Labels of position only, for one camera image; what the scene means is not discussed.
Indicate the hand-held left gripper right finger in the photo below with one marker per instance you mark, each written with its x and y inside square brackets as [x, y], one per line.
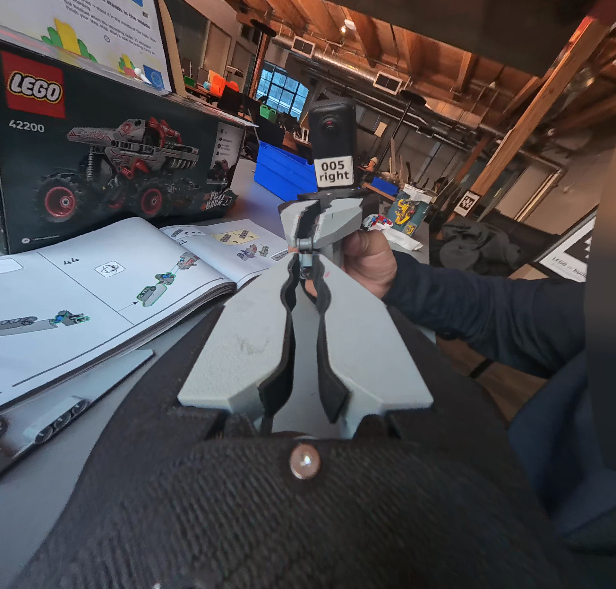
[375, 353]

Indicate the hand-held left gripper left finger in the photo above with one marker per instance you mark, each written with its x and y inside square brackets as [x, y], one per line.
[231, 348]

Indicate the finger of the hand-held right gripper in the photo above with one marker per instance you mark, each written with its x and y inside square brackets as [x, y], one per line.
[341, 220]
[291, 218]

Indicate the small grey black brick assembly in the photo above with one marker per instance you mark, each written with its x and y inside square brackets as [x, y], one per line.
[305, 259]

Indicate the person's right forearm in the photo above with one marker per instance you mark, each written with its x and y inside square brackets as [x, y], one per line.
[481, 309]

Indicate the dark monster truck set box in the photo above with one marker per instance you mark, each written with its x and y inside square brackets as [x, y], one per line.
[144, 165]

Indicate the person's right hand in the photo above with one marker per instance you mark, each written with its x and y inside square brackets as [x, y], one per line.
[370, 261]

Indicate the red blue white brick model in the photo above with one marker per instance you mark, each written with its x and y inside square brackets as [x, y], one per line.
[378, 220]

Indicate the blue storage bin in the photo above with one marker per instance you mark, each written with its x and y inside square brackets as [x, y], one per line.
[284, 170]

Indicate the yellow toy box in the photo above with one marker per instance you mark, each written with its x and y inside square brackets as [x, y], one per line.
[406, 213]

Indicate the white crumpled paper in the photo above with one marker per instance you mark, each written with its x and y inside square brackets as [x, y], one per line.
[404, 240]

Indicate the small green crate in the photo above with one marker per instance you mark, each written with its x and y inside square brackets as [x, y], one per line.
[268, 113]

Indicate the paned window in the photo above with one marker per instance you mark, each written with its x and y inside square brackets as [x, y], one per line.
[281, 90]

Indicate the white ceiling vent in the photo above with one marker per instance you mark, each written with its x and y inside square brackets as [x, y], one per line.
[303, 46]
[387, 82]

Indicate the orange container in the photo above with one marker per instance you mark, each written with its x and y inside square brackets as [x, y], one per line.
[224, 84]

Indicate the square black white tag marker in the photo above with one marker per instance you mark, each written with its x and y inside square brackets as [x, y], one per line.
[467, 204]

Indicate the dark grey bundled cloth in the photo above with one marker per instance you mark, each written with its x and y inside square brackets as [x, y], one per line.
[476, 247]

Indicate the open building instruction booklet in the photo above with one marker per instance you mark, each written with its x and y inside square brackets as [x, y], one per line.
[96, 285]

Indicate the person's dark blue jacket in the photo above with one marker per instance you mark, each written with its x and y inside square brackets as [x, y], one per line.
[544, 430]

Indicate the grey holed building beam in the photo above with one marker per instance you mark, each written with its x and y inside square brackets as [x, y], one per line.
[53, 423]

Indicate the framed black white sign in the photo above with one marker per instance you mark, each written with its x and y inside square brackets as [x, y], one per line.
[568, 257]

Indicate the white printed instruction sheet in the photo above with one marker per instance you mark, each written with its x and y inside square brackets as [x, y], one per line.
[86, 16]

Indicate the wooden post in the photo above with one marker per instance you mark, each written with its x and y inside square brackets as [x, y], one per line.
[539, 102]

